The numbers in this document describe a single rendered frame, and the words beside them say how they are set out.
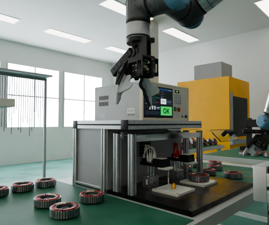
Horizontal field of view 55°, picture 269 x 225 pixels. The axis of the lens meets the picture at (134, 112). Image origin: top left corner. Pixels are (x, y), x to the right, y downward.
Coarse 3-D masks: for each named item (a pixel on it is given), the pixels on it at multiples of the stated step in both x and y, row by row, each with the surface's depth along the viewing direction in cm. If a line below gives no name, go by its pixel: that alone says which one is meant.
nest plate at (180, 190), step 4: (168, 184) 135; (156, 188) 126; (160, 188) 126; (164, 188) 126; (168, 188) 126; (176, 188) 126; (180, 188) 126; (184, 188) 126; (188, 188) 126; (192, 188) 126; (160, 192) 123; (164, 192) 121; (168, 192) 119; (172, 192) 119; (176, 192) 119; (180, 192) 119; (184, 192) 120; (188, 192) 122; (176, 196) 117
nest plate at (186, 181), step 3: (183, 180) 144; (186, 180) 144; (189, 180) 144; (210, 180) 144; (213, 180) 144; (216, 180) 144; (186, 183) 141; (189, 183) 140; (192, 183) 138; (195, 183) 137; (198, 183) 137; (201, 183) 137; (204, 183) 137; (207, 183) 137; (210, 183) 138; (213, 183) 141; (201, 186) 135; (204, 186) 134
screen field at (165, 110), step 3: (162, 108) 143; (165, 108) 145; (168, 108) 147; (171, 108) 149; (162, 111) 143; (165, 111) 145; (168, 111) 147; (171, 111) 149; (162, 114) 143; (165, 114) 145; (168, 114) 147; (171, 114) 149
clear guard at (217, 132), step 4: (212, 132) 134; (216, 132) 137; (220, 132) 140; (216, 136) 132; (220, 136) 135; (228, 136) 142; (232, 136) 145; (236, 136) 149; (220, 140) 131; (224, 140) 134; (228, 140) 137; (232, 140) 141
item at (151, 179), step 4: (144, 176) 135; (148, 176) 134; (152, 176) 134; (156, 176) 136; (144, 180) 135; (148, 180) 133; (152, 180) 134; (156, 180) 136; (144, 184) 134; (148, 184) 133; (152, 184) 134; (156, 184) 136
